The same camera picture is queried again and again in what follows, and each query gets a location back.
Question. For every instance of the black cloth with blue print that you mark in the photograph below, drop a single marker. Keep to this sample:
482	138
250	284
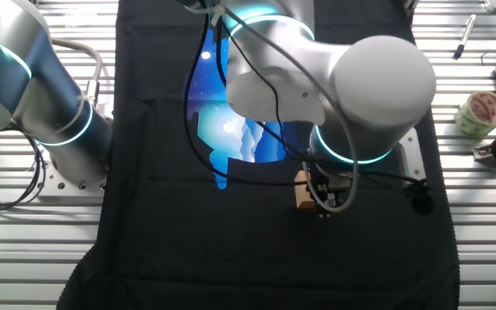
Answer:
166	258

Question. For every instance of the small wooden block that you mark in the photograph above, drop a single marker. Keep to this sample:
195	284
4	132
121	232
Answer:
301	194

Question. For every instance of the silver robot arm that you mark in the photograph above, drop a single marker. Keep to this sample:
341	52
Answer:
381	86

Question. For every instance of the clear tape roll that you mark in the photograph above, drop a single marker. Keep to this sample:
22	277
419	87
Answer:
467	122

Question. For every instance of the silver marker pen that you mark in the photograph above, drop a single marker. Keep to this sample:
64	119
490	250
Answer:
467	30

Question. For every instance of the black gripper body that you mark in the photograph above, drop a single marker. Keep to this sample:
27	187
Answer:
338	181

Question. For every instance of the small hex key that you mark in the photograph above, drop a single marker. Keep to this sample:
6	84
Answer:
482	57

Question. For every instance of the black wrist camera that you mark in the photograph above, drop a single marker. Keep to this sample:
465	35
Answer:
422	203

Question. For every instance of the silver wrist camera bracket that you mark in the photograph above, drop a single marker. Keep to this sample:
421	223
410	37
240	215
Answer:
413	155

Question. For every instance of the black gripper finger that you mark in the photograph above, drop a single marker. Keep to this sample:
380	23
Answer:
318	196
330	206

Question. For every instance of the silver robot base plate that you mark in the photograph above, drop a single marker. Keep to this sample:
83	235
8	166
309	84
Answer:
71	189

